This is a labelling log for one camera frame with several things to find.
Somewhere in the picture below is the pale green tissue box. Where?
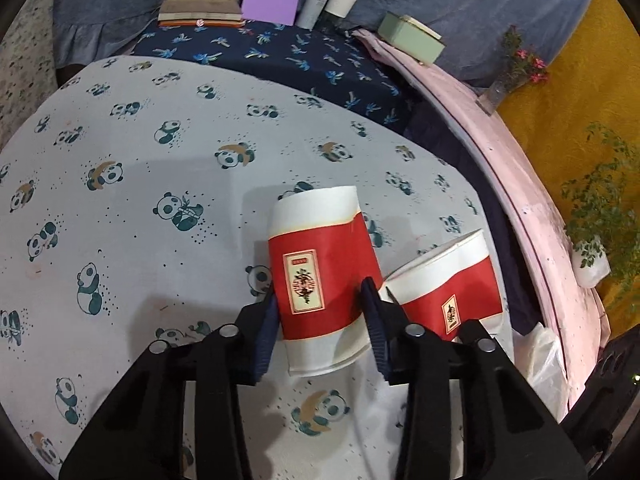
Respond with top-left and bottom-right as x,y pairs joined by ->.
377,11 -> 447,66

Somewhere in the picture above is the pink sheet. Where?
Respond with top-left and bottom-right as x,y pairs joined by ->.
352,29 -> 614,421

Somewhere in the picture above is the red white paper cup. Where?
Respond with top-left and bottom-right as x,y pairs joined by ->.
378,229 -> 505,345
267,186 -> 384,378

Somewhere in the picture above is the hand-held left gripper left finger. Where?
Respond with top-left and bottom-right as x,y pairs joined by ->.
59,292 -> 280,480

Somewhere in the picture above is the yellow cloth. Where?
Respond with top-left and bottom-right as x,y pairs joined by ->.
494,0 -> 640,337

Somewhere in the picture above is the panda printed sheet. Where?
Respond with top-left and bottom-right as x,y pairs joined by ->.
0,55 -> 517,480

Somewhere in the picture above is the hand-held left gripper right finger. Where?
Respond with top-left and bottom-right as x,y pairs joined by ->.
361,277 -> 588,480

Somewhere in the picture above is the tall white bottle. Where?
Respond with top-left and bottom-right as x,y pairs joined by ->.
295,0 -> 335,30

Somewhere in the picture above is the navy printed cloth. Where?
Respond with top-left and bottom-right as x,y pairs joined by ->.
131,19 -> 417,137

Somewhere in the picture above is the dark purple blanket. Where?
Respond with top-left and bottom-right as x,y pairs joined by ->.
399,104 -> 545,337

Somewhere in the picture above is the glass vase with pink flowers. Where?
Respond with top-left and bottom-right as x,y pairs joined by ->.
481,25 -> 551,113

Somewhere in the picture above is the white bin with plastic bag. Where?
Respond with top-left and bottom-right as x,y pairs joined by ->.
510,324 -> 572,413

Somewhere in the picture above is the green plant in white pot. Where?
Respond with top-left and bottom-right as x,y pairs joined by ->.
560,122 -> 640,289

